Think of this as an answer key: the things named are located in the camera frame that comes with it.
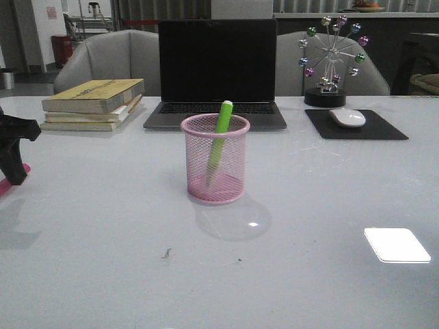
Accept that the right grey armchair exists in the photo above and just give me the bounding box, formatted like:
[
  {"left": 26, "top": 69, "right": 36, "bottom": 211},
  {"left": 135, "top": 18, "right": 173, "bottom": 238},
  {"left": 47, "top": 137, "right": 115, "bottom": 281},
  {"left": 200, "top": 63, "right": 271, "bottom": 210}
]
[{"left": 275, "top": 31, "right": 390, "bottom": 96}]

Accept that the ferris wheel desk toy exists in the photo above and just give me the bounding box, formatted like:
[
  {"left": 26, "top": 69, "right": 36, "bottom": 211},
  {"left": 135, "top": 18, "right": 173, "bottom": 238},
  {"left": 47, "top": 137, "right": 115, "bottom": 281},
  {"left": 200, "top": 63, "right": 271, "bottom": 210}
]
[{"left": 296, "top": 14, "right": 369, "bottom": 108}]

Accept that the white computer mouse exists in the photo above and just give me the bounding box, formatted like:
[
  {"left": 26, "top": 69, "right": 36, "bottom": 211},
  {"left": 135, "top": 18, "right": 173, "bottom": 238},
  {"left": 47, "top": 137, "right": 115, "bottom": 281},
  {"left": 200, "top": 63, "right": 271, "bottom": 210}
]
[{"left": 329, "top": 108, "right": 366, "bottom": 128}]

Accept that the green highlighter pen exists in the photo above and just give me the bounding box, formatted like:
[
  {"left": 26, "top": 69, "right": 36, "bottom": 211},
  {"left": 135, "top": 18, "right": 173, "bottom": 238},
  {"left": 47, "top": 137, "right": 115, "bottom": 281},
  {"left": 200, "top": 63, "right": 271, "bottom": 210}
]
[{"left": 206, "top": 100, "right": 233, "bottom": 186}]

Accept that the top yellow book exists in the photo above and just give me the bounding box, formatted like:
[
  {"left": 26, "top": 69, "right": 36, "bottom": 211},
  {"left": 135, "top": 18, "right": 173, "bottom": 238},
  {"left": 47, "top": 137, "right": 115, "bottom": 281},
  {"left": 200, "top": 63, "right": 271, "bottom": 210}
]
[{"left": 42, "top": 78, "right": 145, "bottom": 114}]

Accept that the metal cart in background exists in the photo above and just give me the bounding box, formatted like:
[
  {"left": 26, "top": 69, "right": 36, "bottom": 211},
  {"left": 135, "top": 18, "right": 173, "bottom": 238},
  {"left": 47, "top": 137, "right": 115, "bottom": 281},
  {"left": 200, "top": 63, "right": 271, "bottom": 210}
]
[{"left": 62, "top": 0, "right": 113, "bottom": 40}]

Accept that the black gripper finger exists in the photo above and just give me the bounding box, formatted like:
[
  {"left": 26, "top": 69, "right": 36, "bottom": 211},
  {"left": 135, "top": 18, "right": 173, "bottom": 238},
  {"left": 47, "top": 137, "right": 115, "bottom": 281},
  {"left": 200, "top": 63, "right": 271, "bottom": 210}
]
[{"left": 1, "top": 110, "right": 41, "bottom": 186}]

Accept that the fruit bowl on counter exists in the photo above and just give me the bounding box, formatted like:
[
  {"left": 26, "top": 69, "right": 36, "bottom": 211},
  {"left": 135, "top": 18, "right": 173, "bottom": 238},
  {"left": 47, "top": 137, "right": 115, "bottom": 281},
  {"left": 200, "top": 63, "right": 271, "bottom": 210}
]
[{"left": 353, "top": 0, "right": 385, "bottom": 13}]

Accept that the beige cushion at right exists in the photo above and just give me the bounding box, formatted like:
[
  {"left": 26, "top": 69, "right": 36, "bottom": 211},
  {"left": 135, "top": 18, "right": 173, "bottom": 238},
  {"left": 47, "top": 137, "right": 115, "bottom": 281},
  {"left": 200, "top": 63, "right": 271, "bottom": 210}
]
[{"left": 410, "top": 73, "right": 438, "bottom": 95}]

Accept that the pink mesh pen holder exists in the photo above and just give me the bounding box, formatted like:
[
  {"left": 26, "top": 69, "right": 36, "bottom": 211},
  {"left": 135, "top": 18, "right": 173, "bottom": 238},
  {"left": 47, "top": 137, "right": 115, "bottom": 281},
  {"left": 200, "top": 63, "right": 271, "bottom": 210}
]
[{"left": 180, "top": 114, "right": 250, "bottom": 204}]

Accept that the left grey armchair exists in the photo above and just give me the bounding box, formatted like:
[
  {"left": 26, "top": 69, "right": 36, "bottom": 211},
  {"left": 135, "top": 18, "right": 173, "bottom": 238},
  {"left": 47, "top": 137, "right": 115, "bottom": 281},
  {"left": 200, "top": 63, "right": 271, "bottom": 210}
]
[{"left": 54, "top": 29, "right": 161, "bottom": 96}]

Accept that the red trash bin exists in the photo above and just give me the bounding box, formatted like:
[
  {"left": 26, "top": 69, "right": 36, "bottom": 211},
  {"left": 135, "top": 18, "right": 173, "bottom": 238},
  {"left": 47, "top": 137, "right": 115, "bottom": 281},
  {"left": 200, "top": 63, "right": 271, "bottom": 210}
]
[{"left": 51, "top": 35, "right": 73, "bottom": 69}]

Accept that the black mouse pad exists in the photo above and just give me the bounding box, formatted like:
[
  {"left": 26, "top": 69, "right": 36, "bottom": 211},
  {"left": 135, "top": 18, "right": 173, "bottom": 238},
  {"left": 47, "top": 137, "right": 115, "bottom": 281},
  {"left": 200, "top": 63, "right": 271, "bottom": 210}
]
[{"left": 305, "top": 109, "right": 409, "bottom": 141}]

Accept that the cream book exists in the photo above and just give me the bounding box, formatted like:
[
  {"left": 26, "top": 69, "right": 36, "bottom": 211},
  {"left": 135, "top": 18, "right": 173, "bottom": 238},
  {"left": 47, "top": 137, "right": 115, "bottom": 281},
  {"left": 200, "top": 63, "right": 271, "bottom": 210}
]
[
  {"left": 40, "top": 120, "right": 123, "bottom": 132},
  {"left": 45, "top": 95, "right": 143, "bottom": 123}
]

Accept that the bottom cream book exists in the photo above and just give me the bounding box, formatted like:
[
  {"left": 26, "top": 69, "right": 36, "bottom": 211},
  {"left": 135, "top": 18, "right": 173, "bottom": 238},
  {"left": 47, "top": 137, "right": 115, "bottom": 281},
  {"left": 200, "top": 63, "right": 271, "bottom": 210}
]
[{"left": 40, "top": 120, "right": 123, "bottom": 132}]

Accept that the middle cream book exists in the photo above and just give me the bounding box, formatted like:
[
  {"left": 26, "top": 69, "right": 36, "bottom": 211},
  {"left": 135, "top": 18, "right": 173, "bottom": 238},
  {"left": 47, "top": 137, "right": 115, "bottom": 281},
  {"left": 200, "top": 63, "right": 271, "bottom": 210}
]
[{"left": 45, "top": 95, "right": 143, "bottom": 123}]

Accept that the pink highlighter pen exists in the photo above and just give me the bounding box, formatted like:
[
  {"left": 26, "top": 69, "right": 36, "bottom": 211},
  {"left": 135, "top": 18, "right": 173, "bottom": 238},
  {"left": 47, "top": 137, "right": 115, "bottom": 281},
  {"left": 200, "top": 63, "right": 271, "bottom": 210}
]
[{"left": 0, "top": 163, "right": 31, "bottom": 197}]

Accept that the grey open laptop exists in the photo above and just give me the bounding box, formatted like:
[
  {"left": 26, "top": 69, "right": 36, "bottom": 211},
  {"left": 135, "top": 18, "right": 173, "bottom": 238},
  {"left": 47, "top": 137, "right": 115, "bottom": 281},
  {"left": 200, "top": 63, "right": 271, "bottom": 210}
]
[{"left": 143, "top": 19, "right": 287, "bottom": 131}]

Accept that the grey armchair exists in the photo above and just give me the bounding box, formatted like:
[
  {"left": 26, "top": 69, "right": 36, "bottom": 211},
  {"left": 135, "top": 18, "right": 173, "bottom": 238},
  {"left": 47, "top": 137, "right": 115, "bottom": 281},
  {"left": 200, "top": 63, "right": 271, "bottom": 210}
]
[
  {"left": 54, "top": 29, "right": 161, "bottom": 96},
  {"left": 275, "top": 31, "right": 390, "bottom": 96}
]

